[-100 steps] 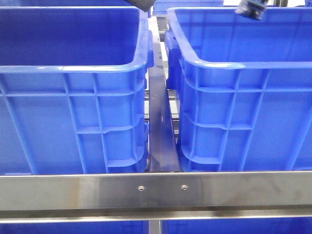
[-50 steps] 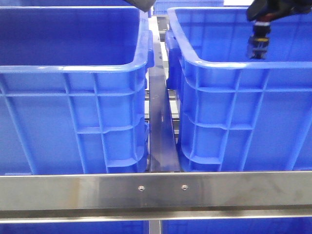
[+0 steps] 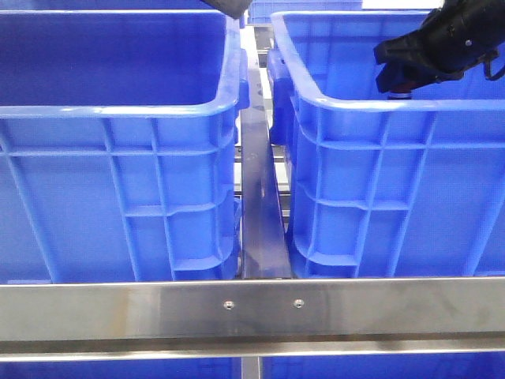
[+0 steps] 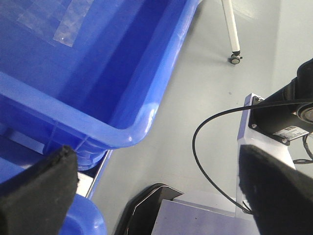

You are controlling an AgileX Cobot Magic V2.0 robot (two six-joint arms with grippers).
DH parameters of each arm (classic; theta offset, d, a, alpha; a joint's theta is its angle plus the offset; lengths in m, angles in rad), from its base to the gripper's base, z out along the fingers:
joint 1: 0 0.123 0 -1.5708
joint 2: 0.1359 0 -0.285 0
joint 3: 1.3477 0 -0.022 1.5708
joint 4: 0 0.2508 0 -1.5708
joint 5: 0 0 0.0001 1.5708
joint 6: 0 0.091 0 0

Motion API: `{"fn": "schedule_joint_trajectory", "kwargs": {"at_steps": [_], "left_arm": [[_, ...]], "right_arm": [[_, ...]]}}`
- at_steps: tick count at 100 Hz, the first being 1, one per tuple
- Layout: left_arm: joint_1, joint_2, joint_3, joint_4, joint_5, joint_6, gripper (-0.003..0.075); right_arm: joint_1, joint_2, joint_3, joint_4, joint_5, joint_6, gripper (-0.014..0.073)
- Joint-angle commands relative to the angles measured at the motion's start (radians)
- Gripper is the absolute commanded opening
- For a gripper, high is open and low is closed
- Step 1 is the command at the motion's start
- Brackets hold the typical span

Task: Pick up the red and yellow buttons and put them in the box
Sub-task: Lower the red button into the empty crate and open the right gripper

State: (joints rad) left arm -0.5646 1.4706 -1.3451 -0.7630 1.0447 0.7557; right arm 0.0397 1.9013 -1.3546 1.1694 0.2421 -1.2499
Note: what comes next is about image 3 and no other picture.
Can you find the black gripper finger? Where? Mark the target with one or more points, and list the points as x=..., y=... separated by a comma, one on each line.
x=232, y=8

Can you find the black covered gripper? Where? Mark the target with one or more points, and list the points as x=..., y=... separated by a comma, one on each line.
x=451, y=40

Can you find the red emergency stop button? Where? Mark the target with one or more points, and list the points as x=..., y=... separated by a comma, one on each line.
x=399, y=93

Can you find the far centre blue crate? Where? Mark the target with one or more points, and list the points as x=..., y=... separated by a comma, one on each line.
x=260, y=11

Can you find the left blue plastic crate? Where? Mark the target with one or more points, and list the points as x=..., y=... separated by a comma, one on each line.
x=118, y=132

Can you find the blue plastic crate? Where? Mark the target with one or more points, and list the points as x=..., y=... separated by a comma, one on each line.
x=383, y=187
x=118, y=132

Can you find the right blue plastic crate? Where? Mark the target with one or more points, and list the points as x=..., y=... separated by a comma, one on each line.
x=383, y=187

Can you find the steel centre divider bar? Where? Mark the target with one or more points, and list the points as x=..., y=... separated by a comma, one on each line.
x=264, y=251

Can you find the lower right blue crate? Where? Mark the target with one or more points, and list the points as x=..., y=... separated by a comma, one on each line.
x=438, y=365

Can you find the lower left blue crate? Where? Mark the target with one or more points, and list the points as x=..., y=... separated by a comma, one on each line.
x=170, y=368

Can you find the stainless steel front rail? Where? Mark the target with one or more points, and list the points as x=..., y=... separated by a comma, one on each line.
x=241, y=318

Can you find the steel vertical post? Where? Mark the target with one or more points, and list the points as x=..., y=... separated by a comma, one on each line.
x=251, y=367

